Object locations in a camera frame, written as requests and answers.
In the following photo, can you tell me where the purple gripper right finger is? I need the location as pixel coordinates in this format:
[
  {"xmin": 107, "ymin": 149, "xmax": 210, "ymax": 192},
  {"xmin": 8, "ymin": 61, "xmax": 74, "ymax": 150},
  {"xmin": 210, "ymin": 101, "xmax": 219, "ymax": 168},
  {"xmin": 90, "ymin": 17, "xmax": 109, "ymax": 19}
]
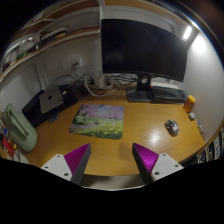
[{"xmin": 132, "ymin": 143, "xmax": 182, "ymax": 184}]

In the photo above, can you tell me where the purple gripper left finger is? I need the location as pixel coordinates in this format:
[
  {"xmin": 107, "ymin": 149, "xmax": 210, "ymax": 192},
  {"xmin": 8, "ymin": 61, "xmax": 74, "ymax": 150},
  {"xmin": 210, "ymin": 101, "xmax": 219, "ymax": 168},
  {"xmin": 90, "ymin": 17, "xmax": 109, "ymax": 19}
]
[{"xmin": 42, "ymin": 143, "xmax": 91, "ymax": 185}]

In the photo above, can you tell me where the grey computer mouse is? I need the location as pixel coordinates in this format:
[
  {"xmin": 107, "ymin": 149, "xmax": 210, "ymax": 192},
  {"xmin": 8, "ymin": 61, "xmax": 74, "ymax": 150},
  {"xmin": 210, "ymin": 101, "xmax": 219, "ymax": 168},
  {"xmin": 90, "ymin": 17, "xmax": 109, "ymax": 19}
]
[{"xmin": 165, "ymin": 120, "xmax": 180, "ymax": 136}]

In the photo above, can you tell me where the floral landscape mouse pad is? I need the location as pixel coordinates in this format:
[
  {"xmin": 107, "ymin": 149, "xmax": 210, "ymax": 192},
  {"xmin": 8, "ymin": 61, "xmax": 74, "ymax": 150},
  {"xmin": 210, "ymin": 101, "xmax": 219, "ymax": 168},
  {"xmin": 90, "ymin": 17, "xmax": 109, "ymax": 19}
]
[{"xmin": 69, "ymin": 104, "xmax": 124, "ymax": 139}]

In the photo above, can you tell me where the green plastic container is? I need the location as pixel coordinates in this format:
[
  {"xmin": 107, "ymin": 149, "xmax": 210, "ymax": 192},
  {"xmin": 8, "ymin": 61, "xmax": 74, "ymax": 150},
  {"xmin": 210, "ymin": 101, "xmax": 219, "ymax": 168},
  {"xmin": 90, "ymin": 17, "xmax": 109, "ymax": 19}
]
[{"xmin": 2, "ymin": 104, "xmax": 37, "ymax": 152}]

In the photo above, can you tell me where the small white cube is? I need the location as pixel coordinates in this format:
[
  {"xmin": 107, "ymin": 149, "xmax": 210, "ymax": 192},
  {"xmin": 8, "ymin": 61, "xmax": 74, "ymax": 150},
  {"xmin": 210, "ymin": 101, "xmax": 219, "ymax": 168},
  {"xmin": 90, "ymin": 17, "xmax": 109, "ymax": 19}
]
[{"xmin": 189, "ymin": 112, "xmax": 196, "ymax": 121}]

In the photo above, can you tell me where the black laptop stand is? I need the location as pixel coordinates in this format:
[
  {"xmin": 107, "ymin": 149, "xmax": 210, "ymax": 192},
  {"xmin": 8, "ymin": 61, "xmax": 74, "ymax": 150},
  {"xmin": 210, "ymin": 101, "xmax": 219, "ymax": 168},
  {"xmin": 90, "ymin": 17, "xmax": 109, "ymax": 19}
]
[{"xmin": 22, "ymin": 85, "xmax": 78, "ymax": 128}]

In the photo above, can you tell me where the silver laptop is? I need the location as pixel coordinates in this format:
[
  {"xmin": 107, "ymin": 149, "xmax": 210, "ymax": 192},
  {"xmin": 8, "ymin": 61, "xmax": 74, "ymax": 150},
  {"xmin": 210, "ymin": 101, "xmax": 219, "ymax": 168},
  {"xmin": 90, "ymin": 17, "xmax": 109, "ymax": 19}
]
[{"xmin": 40, "ymin": 87, "xmax": 63, "ymax": 114}]

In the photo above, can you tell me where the orange pill bottle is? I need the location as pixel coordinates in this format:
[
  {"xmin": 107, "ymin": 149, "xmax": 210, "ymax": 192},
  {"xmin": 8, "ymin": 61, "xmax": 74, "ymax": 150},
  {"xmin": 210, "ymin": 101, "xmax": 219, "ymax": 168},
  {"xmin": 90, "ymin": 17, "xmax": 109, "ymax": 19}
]
[{"xmin": 183, "ymin": 95, "xmax": 196, "ymax": 113}]

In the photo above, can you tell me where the black keyboard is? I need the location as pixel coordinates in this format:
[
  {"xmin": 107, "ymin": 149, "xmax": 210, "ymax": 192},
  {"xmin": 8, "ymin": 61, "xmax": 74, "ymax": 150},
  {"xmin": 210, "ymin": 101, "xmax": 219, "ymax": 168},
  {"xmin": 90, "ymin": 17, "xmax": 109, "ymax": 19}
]
[{"xmin": 151, "ymin": 86, "xmax": 186, "ymax": 103}]

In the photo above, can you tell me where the black monitor stand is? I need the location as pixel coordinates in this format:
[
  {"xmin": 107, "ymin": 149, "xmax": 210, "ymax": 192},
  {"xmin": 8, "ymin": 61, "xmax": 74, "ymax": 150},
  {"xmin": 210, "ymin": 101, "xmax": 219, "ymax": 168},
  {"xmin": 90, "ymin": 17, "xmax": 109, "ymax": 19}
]
[{"xmin": 126, "ymin": 73, "xmax": 152, "ymax": 103}]

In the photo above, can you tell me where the white power strip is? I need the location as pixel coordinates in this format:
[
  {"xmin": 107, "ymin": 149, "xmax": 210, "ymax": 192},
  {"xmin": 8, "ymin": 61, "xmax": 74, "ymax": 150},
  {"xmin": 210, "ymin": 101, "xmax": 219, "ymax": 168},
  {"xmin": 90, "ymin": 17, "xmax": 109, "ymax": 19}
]
[{"xmin": 89, "ymin": 75, "xmax": 113, "ymax": 90}]

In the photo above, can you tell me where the black computer monitor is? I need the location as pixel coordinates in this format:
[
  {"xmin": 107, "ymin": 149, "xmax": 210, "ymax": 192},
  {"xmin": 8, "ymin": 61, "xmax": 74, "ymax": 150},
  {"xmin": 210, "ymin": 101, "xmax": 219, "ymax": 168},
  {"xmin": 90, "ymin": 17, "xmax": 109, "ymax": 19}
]
[{"xmin": 101, "ymin": 19, "xmax": 187, "ymax": 81}]

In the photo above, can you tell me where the white ceiling lamp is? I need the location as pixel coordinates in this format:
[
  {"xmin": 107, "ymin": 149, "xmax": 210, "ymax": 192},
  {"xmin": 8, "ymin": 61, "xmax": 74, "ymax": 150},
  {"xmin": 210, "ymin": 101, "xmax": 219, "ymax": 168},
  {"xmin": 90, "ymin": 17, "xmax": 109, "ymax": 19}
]
[{"xmin": 183, "ymin": 26, "xmax": 192, "ymax": 40}]

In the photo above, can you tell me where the wooden wall shelf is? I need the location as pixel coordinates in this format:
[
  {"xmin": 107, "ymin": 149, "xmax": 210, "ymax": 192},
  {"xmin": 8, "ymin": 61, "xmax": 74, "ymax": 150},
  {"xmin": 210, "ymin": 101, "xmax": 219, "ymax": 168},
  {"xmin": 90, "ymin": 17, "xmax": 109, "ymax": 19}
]
[{"xmin": 0, "ymin": 0, "xmax": 100, "ymax": 83}]

